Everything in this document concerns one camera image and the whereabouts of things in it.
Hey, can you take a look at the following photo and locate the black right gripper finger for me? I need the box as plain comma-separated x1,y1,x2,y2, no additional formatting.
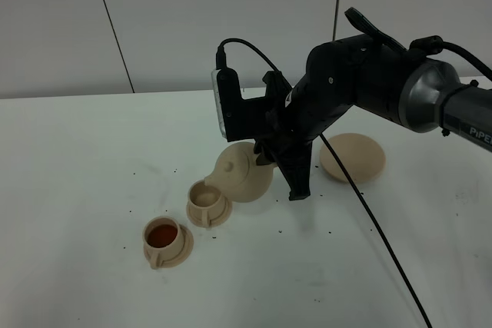
253,143,275,166
274,142,312,200

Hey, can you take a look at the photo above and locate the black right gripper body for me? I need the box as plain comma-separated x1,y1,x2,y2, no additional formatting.
255,70,346,159

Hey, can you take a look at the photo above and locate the brown teapot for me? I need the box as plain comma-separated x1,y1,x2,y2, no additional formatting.
204,141,275,203

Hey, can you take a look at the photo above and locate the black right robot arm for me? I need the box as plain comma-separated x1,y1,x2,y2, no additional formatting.
254,8,491,200

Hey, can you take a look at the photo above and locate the brown teapot saucer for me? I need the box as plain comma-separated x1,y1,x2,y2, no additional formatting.
319,133,386,184

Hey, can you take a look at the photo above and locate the rear brown teacup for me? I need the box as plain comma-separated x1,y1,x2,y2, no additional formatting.
186,181,232,228

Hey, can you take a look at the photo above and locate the brown teacup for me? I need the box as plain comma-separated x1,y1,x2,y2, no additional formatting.
143,217,185,270
186,181,232,228

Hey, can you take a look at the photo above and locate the rear cup saucer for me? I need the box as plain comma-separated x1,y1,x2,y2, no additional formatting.
186,194,232,228

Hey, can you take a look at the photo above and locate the cup saucer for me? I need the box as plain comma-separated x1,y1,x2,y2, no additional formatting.
186,194,232,228
144,224,194,270

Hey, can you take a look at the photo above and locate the front cup saucer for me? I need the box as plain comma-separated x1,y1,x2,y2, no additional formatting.
144,224,194,270

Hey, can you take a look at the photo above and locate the front brown teacup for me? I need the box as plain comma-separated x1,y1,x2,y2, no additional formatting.
143,217,185,270

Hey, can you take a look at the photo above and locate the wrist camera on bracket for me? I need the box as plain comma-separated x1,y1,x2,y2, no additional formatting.
211,68,274,142

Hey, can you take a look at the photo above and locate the black camera cable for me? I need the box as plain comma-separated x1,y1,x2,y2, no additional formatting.
215,38,434,328

